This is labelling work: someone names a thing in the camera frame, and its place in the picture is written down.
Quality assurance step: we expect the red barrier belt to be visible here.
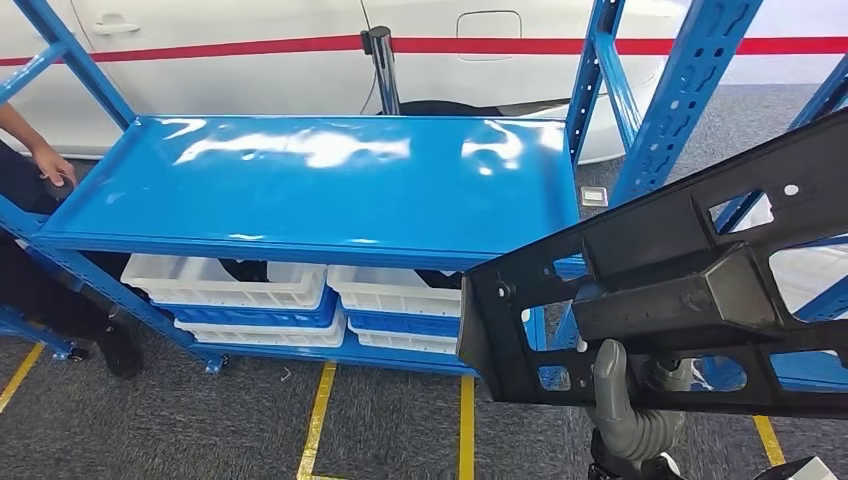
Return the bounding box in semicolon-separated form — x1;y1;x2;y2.
0;34;848;69

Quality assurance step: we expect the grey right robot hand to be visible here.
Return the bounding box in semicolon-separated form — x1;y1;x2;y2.
586;339;694;432

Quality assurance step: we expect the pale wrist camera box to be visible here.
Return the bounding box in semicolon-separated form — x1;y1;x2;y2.
755;455;841;480

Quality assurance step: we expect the blue metal shelf rack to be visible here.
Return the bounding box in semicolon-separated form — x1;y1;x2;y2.
0;303;91;363
712;56;848;393
0;0;766;379

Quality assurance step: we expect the blue plastic bin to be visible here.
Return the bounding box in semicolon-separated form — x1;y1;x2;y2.
150;288;340;331
339;305;463;339

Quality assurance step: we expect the black round handheld device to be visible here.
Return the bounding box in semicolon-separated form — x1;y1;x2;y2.
42;175;76;202

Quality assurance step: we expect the black stanchion post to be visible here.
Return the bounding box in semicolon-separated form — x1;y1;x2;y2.
360;25;403;118

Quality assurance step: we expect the person's hand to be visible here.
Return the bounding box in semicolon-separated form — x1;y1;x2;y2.
29;144;77;189

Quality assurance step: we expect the person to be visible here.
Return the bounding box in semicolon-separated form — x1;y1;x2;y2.
0;102;147;380

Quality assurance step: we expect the white car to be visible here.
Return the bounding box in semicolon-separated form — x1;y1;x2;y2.
0;0;670;167

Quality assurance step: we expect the black plastic licence plate bracket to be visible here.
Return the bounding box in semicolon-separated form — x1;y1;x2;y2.
457;109;848;421

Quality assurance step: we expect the black plastic part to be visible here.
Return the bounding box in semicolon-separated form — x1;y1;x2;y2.
415;269;463;291
217;258;270;284

